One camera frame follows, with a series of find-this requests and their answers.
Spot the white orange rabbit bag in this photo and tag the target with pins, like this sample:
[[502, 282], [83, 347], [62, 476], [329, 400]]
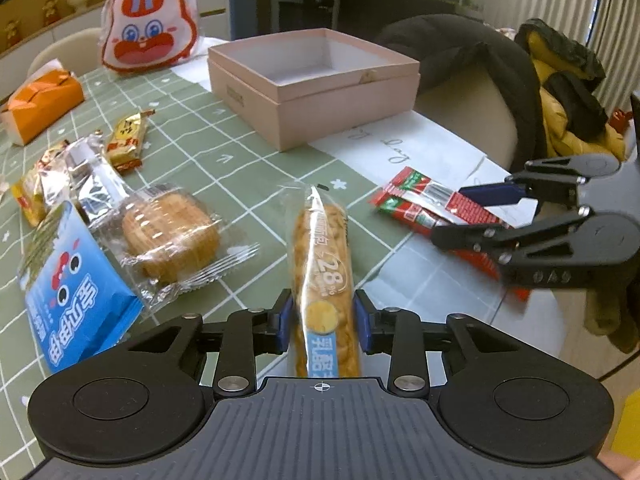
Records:
[[150, 25]]

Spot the yellow red snack packet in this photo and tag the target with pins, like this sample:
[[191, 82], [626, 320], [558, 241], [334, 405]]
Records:
[[127, 140]]

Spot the beige curtain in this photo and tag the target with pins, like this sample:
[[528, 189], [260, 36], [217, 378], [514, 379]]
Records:
[[615, 10]]

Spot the white wooden shelf cabinet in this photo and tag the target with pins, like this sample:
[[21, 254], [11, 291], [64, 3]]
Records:
[[215, 5]]

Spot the long bread stick packet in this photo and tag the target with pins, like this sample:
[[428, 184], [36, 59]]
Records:
[[322, 260]]

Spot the beige dining chair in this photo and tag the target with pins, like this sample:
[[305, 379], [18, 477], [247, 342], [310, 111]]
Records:
[[75, 47]]

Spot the pink cardboard box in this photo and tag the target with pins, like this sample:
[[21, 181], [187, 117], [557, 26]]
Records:
[[300, 105]]

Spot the small golden red figurine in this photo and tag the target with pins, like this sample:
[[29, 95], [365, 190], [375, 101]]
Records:
[[51, 10], [13, 30]]

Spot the orange tissue box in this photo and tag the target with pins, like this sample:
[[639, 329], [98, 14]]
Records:
[[42, 102]]

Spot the blue white carton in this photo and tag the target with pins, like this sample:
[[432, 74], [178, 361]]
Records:
[[75, 285]]

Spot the beige chair with jackets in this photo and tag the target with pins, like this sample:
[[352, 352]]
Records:
[[475, 105]]

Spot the green grid tablecloth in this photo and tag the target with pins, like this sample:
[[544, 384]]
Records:
[[240, 160]]

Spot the dark padded jacket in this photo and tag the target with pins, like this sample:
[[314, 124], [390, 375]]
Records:
[[450, 40]]

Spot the red green snack packet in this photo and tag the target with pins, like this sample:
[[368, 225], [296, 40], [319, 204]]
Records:
[[425, 187], [405, 212]]

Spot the yellow dark jacket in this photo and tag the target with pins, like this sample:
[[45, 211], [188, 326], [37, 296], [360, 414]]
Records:
[[555, 110]]

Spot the round cake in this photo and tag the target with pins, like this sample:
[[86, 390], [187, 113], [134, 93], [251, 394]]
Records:
[[172, 232]]

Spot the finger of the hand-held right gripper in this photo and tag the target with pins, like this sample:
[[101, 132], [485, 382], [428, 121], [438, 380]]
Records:
[[465, 236], [492, 195]]

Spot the silver clear snack packet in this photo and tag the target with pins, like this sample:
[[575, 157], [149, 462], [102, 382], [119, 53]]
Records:
[[97, 180]]

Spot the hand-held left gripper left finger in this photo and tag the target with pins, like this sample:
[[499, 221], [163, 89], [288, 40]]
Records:
[[287, 322]]

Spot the person's right hand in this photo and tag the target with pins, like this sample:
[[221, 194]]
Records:
[[612, 310]]

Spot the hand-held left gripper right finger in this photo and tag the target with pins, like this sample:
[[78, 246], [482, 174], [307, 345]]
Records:
[[363, 325]]

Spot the white handwritten paper sheet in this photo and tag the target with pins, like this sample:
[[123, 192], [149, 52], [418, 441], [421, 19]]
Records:
[[410, 145]]

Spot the yellow chip packet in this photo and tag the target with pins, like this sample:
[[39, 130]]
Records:
[[32, 192]]

